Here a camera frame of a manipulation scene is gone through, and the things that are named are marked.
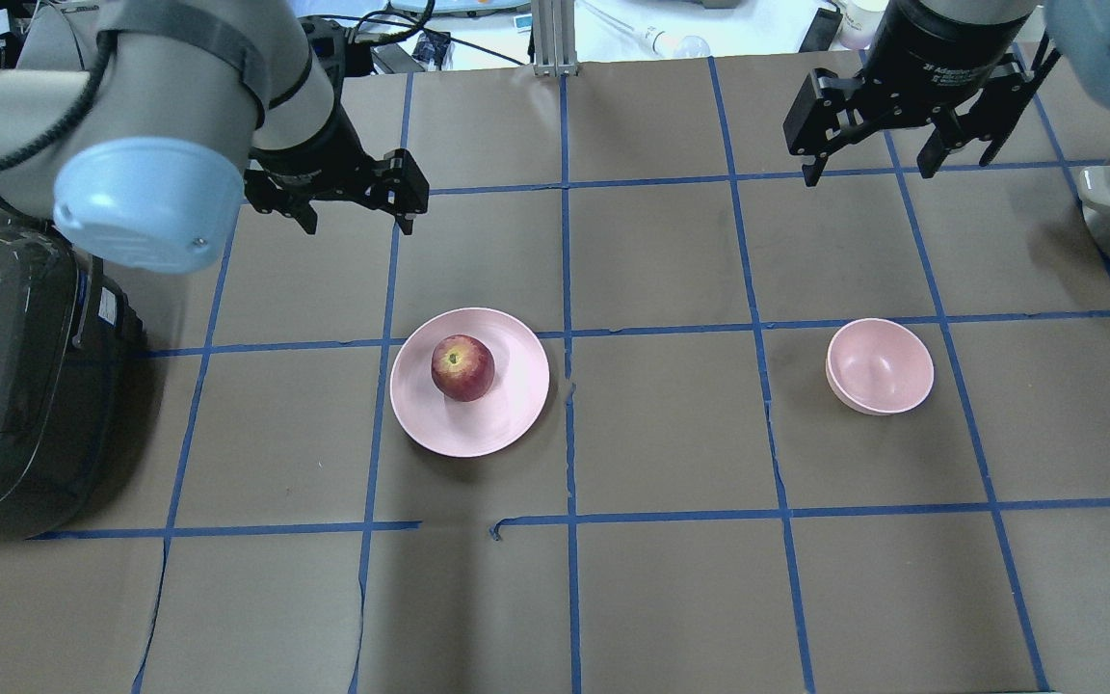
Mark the dark grey rice cooker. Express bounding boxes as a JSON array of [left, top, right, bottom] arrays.
[[0, 229, 145, 542]]

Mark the aluminium frame post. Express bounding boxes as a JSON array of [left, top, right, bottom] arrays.
[[529, 0, 581, 76]]

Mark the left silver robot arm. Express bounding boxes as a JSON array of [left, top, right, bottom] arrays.
[[0, 1, 428, 274]]

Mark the pink plate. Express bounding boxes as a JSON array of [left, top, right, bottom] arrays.
[[389, 306, 549, 457]]

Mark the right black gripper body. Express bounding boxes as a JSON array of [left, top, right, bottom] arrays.
[[862, 1, 1036, 130]]

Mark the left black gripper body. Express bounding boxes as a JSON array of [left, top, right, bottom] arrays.
[[246, 105, 383, 210]]

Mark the red apple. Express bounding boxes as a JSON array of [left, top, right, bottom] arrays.
[[428, 334, 496, 403]]

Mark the pink bowl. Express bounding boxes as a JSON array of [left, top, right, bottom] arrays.
[[825, 319, 937, 416]]

